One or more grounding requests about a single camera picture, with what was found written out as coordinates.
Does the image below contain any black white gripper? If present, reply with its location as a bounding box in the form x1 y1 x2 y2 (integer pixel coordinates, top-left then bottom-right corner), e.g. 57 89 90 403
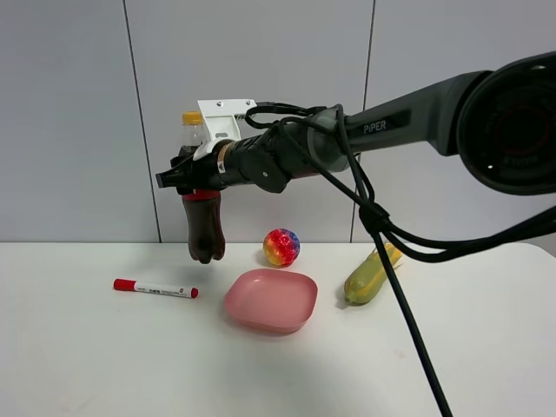
156 149 226 195

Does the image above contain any cola bottle yellow cap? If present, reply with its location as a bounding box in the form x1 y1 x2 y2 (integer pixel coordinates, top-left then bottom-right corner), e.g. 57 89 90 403
178 111 225 264

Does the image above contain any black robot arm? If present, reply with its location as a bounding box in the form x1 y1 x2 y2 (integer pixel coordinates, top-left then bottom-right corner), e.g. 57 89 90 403
156 52 555 195

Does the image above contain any red white marker pen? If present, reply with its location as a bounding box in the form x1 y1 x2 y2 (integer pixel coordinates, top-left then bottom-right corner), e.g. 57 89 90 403
113 279 200 299

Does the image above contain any rainbow coloured ball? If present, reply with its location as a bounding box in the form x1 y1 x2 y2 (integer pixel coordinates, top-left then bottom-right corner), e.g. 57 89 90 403
262 228 301 268

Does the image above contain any pink plastic bowl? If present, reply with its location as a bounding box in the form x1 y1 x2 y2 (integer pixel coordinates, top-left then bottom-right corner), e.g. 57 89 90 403
223 268 318 334

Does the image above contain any green yellow toy corn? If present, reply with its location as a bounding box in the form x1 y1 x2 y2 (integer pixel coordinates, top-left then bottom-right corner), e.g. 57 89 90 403
343 248 387 305

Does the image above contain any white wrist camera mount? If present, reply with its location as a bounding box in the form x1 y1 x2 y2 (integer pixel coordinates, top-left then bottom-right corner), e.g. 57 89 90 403
193 99 256 161

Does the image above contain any black cable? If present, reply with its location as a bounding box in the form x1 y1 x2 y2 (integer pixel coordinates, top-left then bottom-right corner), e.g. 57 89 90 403
245 100 556 417

